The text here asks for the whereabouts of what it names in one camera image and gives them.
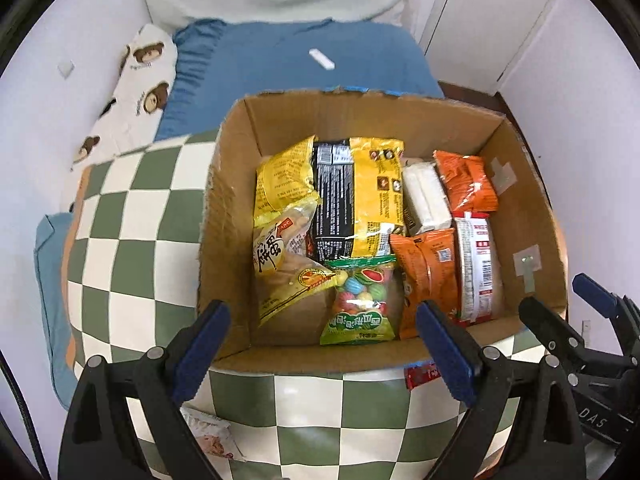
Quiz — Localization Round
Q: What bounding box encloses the plain yellow snack packet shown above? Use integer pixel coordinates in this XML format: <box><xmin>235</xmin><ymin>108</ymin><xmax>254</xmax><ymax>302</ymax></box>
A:
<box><xmin>256</xmin><ymin>135</ymin><xmax>322</xmax><ymax>227</ymax></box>

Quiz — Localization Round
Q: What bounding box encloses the small red snack packet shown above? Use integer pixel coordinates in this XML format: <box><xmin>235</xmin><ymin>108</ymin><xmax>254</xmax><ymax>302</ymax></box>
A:
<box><xmin>405</xmin><ymin>362</ymin><xmax>444</xmax><ymax>392</ymax></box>

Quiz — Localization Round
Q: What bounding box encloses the bear print pillow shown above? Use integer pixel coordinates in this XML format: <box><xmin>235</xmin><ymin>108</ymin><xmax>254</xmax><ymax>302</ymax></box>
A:
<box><xmin>70</xmin><ymin>24</ymin><xmax>179</xmax><ymax>173</ymax></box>

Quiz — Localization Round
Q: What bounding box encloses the blue ruffled bedcover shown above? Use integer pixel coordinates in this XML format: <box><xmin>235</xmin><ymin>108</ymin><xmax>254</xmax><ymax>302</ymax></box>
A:
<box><xmin>155</xmin><ymin>17</ymin><xmax>446</xmax><ymax>142</ymax></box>

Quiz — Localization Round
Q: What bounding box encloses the large black yellow packet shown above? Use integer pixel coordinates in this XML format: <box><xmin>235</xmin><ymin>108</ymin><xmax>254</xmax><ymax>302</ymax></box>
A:
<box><xmin>304</xmin><ymin>137</ymin><xmax>406</xmax><ymax>267</ymax></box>

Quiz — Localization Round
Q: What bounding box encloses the printed cardboard box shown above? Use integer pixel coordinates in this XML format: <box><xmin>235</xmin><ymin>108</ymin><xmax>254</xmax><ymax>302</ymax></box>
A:
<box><xmin>196</xmin><ymin>85</ymin><xmax>570</xmax><ymax>376</ymax></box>

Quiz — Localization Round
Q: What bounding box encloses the orange snack packet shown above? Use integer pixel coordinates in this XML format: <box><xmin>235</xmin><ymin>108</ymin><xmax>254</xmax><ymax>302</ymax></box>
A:
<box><xmin>389</xmin><ymin>230</ymin><xmax>464</xmax><ymax>342</ymax></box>
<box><xmin>433</xmin><ymin>150</ymin><xmax>500</xmax><ymax>214</ymax></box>

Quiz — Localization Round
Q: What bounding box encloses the green candy bag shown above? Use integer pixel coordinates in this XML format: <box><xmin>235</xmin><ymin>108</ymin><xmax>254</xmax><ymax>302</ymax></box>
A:
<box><xmin>319</xmin><ymin>255</ymin><xmax>399</xmax><ymax>346</ymax></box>

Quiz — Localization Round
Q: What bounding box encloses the white noodle print packet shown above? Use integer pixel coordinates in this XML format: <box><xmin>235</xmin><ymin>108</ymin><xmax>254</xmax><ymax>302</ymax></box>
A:
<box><xmin>181</xmin><ymin>406</ymin><xmax>247</xmax><ymax>463</ymax></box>

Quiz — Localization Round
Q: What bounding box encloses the green white checkered mat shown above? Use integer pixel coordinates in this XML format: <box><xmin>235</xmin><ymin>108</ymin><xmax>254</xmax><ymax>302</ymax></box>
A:
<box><xmin>65</xmin><ymin>130</ymin><xmax>521</xmax><ymax>480</ymax></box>

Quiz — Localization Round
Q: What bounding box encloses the light blue pillow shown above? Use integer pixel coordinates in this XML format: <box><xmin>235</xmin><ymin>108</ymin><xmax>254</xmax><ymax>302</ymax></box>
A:
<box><xmin>34</xmin><ymin>212</ymin><xmax>77</xmax><ymax>411</ymax></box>

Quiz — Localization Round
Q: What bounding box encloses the white door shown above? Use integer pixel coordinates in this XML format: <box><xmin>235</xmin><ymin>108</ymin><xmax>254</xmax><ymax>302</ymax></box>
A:
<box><xmin>417</xmin><ymin>0</ymin><xmax>566</xmax><ymax>96</ymax></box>

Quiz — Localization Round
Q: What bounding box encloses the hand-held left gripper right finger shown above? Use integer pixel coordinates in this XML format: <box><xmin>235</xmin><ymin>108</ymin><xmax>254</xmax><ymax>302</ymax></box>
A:
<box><xmin>416</xmin><ymin>300</ymin><xmax>586</xmax><ymax>480</ymax></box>

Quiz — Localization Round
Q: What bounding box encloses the yellow biscuit snack packet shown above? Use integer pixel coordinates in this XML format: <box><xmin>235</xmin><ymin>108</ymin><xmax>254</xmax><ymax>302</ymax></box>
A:
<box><xmin>252</xmin><ymin>204</ymin><xmax>337</xmax><ymax>327</ymax></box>

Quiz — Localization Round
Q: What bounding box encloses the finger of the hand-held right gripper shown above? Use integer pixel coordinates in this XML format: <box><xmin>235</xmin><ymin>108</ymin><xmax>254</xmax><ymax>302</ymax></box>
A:
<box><xmin>572</xmin><ymin>273</ymin><xmax>640</xmax><ymax>356</ymax></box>
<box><xmin>518</xmin><ymin>296</ymin><xmax>594</xmax><ymax>376</ymax></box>

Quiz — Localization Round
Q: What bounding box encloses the white wafer packet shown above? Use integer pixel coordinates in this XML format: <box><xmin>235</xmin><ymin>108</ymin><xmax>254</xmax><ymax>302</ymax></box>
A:
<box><xmin>401</xmin><ymin>159</ymin><xmax>454</xmax><ymax>237</ymax></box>

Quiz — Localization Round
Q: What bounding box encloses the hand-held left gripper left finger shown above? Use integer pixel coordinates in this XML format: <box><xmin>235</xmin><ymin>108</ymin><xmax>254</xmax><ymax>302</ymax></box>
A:
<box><xmin>57</xmin><ymin>299</ymin><xmax>232</xmax><ymax>480</ymax></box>

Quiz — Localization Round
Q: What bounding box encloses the black cable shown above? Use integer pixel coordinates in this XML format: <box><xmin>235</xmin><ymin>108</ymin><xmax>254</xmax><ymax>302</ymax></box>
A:
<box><xmin>0</xmin><ymin>352</ymin><xmax>49</xmax><ymax>480</ymax></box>

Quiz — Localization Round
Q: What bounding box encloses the white red snack packet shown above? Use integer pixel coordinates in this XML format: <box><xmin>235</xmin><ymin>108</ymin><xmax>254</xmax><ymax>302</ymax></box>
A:
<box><xmin>452</xmin><ymin>212</ymin><xmax>504</xmax><ymax>324</ymax></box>

